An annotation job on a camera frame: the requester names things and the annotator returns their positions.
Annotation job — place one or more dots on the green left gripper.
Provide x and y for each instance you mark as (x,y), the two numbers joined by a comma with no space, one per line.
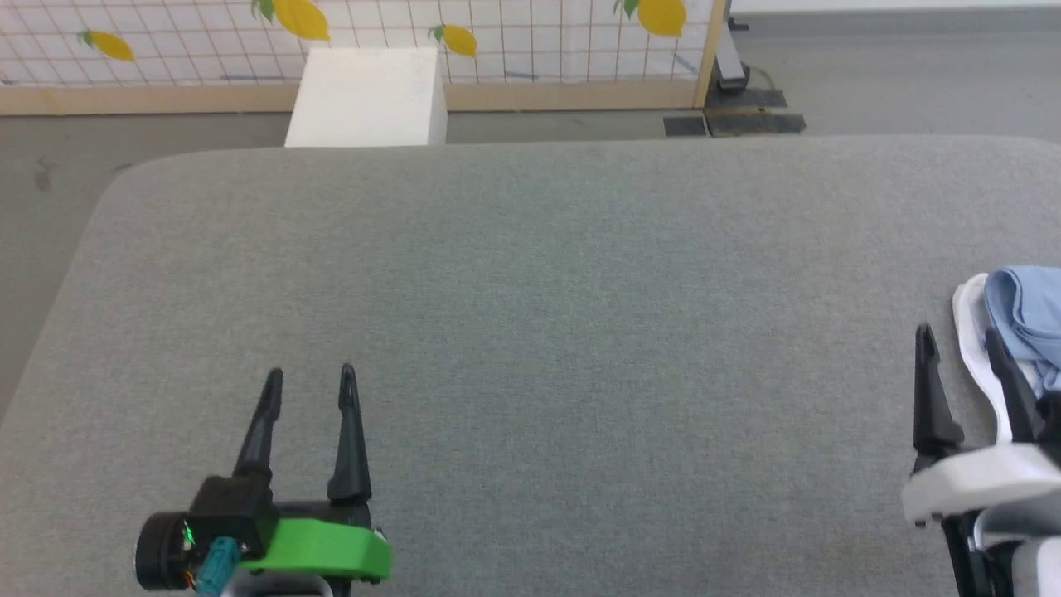
(323,547)

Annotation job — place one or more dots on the black partition base foot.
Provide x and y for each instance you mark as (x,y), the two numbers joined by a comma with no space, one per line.
(738,120)

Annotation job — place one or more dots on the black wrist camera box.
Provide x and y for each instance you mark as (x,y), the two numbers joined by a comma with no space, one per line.
(232,518)

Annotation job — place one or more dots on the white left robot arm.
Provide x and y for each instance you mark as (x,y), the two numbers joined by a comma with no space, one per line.
(166,551)

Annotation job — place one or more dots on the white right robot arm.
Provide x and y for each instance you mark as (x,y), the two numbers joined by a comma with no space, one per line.
(1040,572)

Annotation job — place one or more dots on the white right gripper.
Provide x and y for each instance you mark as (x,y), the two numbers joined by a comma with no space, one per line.
(978,481)

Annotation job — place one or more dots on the lemon print partition screen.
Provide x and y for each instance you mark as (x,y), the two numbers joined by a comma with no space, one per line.
(166,41)

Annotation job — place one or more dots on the white box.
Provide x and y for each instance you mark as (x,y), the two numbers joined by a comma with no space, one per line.
(369,95)

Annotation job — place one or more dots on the light blue garment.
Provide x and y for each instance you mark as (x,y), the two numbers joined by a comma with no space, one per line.
(1024,323)

